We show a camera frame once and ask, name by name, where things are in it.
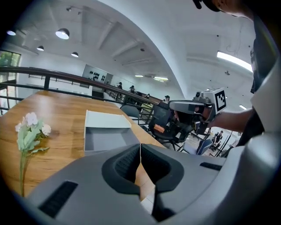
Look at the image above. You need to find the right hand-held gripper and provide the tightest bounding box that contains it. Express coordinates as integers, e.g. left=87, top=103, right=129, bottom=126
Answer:
left=169, top=87, right=228, bottom=135

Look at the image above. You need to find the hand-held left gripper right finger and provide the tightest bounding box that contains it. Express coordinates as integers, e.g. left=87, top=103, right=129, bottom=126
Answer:
left=141, top=144, right=233, bottom=225

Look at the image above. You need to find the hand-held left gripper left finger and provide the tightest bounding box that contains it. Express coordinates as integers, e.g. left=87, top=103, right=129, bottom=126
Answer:
left=26, top=144, right=159, bottom=225

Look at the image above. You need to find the grey drawer box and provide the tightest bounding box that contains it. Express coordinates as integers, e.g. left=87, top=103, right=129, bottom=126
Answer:
left=84, top=127, right=141, bottom=156

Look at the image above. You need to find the person's right forearm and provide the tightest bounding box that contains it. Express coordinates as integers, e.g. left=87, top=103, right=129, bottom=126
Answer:
left=210, top=107, right=256, bottom=134

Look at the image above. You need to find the person's right hand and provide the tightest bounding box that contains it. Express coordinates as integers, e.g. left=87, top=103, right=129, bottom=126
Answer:
left=198, top=106, right=215, bottom=123

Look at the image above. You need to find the black office chair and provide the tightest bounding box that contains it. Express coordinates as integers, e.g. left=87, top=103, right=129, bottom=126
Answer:
left=148, top=102, right=199, bottom=152

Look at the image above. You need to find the orange box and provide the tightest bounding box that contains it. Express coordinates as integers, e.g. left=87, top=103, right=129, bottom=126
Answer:
left=153, top=123, right=166, bottom=133

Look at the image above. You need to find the blue chair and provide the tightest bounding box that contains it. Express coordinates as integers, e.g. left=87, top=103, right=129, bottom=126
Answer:
left=183, top=138, right=214, bottom=156

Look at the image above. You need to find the long ceiling light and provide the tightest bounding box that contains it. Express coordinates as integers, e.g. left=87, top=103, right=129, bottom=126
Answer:
left=216, top=51, right=254, bottom=73

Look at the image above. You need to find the white artificial flower bouquet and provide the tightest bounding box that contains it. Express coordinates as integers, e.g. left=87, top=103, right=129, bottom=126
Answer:
left=14, top=112, right=52, bottom=197

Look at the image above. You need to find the person's black clothing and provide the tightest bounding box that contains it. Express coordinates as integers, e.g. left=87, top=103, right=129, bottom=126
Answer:
left=238, top=12, right=281, bottom=147

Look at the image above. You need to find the wooden table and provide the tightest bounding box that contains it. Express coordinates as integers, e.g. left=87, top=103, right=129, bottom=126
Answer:
left=0, top=66, right=171, bottom=116

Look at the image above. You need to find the glass window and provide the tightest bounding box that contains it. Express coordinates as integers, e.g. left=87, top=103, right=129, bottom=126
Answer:
left=0, top=50, right=22, bottom=115

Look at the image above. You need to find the wall panel with black items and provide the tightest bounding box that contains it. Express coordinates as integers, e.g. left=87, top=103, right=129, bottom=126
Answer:
left=82, top=64, right=114, bottom=85

